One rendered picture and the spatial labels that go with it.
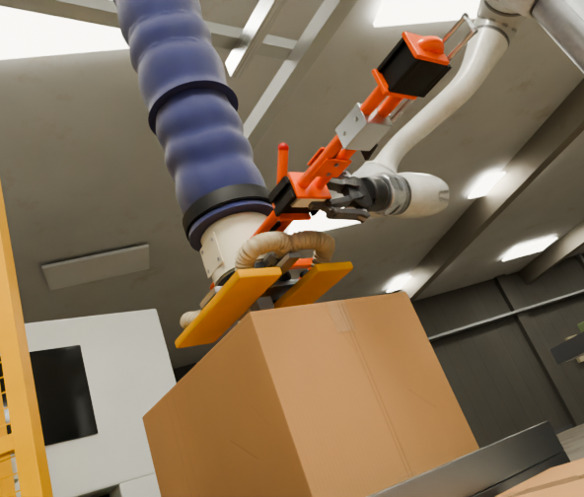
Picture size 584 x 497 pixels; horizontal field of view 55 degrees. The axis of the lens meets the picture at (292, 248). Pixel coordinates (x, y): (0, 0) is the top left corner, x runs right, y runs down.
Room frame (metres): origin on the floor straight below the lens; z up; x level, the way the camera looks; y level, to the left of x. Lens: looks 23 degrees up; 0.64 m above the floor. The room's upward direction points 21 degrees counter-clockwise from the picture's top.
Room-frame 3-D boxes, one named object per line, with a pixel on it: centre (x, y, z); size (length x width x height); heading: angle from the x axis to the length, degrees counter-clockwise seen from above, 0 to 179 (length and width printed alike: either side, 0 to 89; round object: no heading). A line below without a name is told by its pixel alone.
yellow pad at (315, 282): (1.26, 0.04, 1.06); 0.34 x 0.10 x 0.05; 40
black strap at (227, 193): (1.20, 0.11, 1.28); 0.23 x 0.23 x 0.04
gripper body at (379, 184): (1.10, -0.18, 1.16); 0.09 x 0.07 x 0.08; 130
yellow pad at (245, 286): (1.14, 0.18, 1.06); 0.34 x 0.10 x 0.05; 40
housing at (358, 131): (0.84, -0.19, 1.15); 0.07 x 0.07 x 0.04; 40
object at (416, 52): (0.74, -0.27, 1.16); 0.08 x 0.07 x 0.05; 40
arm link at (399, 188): (1.15, -0.24, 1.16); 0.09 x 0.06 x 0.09; 40
